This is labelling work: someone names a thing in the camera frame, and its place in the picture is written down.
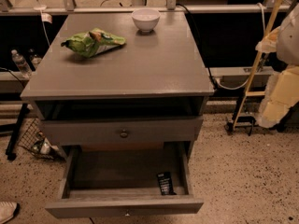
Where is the white cable with tag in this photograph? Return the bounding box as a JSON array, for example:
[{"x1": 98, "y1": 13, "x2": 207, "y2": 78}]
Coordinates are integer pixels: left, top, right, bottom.
[{"x1": 26, "y1": 0, "x2": 53, "y2": 47}]

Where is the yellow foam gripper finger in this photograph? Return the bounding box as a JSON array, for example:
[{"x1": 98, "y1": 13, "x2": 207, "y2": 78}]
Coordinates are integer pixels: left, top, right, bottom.
[{"x1": 254, "y1": 26, "x2": 299, "y2": 129}]

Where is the green chip bag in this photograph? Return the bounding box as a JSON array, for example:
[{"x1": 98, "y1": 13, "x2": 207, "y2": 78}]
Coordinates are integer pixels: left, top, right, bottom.
[{"x1": 61, "y1": 28, "x2": 126, "y2": 58}]

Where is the white shoe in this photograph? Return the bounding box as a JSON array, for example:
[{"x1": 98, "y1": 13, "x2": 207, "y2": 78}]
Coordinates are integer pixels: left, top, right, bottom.
[{"x1": 0, "y1": 202, "x2": 19, "y2": 224}]

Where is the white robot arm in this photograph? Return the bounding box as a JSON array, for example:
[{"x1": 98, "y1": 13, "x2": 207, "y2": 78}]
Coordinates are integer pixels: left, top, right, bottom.
[{"x1": 255, "y1": 5, "x2": 299, "y2": 128}]

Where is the open grey middle drawer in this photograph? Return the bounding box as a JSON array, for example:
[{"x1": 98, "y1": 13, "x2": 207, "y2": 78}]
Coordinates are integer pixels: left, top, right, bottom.
[{"x1": 46, "y1": 143, "x2": 203, "y2": 218}]

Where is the clear plastic water bottle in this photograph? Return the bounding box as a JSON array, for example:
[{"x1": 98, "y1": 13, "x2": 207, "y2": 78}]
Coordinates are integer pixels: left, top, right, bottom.
[{"x1": 11, "y1": 49, "x2": 32, "y2": 78}]

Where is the white ceramic bowl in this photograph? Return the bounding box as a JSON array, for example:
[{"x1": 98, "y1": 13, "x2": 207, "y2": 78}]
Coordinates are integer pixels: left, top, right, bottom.
[{"x1": 132, "y1": 8, "x2": 161, "y2": 33}]

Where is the wire mesh basket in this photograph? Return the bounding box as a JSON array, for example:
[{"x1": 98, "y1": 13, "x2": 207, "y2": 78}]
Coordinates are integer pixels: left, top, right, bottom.
[{"x1": 18, "y1": 119, "x2": 60, "y2": 160}]

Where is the black power cable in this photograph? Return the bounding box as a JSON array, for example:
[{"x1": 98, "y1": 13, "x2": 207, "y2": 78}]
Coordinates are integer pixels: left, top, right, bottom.
[{"x1": 176, "y1": 3, "x2": 219, "y2": 91}]

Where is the black stand leg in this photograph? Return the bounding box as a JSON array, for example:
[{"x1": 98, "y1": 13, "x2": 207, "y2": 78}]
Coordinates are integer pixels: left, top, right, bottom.
[{"x1": 6, "y1": 104, "x2": 28, "y2": 161}]

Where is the closed grey top drawer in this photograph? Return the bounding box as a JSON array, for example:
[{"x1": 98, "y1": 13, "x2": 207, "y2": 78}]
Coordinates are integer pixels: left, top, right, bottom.
[{"x1": 40, "y1": 117, "x2": 203, "y2": 146}]

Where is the grey wooden drawer cabinet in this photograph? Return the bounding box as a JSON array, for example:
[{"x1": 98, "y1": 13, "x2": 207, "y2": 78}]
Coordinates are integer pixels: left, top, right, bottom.
[{"x1": 20, "y1": 10, "x2": 215, "y2": 151}]

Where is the yellow wooden ladder frame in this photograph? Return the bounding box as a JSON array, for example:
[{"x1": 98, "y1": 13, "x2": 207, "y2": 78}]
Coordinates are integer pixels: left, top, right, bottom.
[{"x1": 228, "y1": 0, "x2": 283, "y2": 132}]

